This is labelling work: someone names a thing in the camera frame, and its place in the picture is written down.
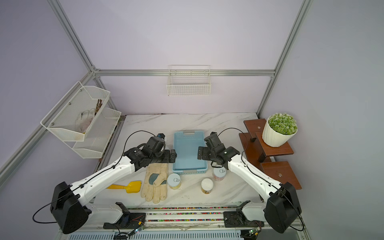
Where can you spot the pink can pull tab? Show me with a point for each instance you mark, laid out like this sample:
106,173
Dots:
219,174

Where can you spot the clear bag in bin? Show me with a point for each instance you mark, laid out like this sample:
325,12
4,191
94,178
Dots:
84,120

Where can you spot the white mesh bin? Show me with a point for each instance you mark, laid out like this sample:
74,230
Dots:
96,141
60,120

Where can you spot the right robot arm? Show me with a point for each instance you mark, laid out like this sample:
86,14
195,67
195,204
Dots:
280,206

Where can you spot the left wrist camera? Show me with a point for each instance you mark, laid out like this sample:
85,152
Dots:
161,135

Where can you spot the light blue plastic basket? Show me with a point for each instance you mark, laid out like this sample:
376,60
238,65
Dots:
186,144

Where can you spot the white potted green plant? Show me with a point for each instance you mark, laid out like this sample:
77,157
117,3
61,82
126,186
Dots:
279,128

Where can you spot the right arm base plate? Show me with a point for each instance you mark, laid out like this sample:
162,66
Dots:
236,220

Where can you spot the yellow can pull tab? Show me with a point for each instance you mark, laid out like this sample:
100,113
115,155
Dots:
174,181

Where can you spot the white wire wall basket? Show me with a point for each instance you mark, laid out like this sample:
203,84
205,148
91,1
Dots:
189,80

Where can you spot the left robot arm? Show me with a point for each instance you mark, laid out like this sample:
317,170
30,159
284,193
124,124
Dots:
70,201

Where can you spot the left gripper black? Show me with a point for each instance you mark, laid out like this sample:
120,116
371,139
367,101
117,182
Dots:
167,159

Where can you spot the yellow plastic scoop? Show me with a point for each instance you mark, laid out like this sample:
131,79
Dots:
132,187

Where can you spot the white mesh upper bin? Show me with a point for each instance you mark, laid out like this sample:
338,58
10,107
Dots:
60,120

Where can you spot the beige work glove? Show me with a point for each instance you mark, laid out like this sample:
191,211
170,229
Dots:
155,184

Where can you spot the brown wooden tiered shelf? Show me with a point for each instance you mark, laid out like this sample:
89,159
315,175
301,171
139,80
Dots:
261,155

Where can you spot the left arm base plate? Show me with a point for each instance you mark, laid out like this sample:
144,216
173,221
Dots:
132,220

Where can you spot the aluminium frame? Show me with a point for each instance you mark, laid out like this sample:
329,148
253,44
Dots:
94,74

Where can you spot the white mesh lower bin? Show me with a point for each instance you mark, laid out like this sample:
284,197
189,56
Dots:
96,141

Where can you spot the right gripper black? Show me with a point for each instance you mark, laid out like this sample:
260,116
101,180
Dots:
205,156

